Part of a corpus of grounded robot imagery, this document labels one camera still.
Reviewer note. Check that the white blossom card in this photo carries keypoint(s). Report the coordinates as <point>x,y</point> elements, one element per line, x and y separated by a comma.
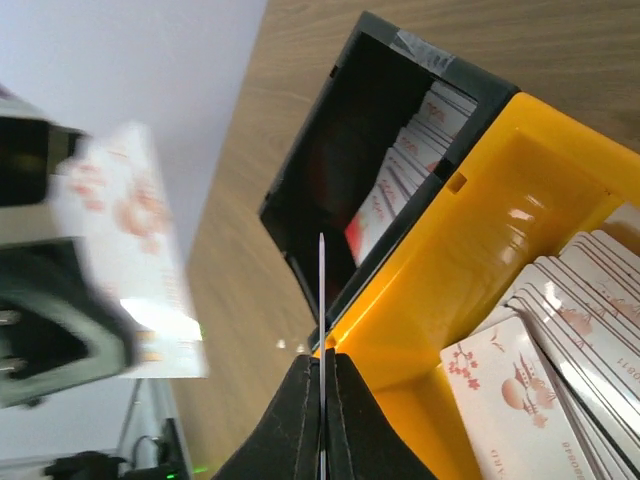
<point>110,197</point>
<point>322,356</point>

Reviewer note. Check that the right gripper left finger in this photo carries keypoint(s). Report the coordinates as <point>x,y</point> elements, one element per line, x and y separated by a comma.
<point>285,443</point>

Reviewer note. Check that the white cards in orange bin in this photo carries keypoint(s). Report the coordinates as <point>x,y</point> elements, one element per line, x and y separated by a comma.
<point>547,386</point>

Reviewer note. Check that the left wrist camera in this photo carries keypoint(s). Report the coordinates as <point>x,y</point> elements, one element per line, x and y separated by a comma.
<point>32,148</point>

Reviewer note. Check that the orange middle card bin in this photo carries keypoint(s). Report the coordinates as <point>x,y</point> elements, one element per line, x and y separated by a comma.
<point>534,179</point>

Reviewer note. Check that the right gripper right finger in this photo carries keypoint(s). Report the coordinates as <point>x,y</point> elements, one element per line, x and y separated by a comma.
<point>360,442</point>

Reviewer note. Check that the black left card bin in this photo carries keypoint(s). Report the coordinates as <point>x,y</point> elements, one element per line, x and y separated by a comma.
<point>376,85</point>

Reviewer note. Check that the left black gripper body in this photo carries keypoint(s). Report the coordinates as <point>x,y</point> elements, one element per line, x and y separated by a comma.
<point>57,330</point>

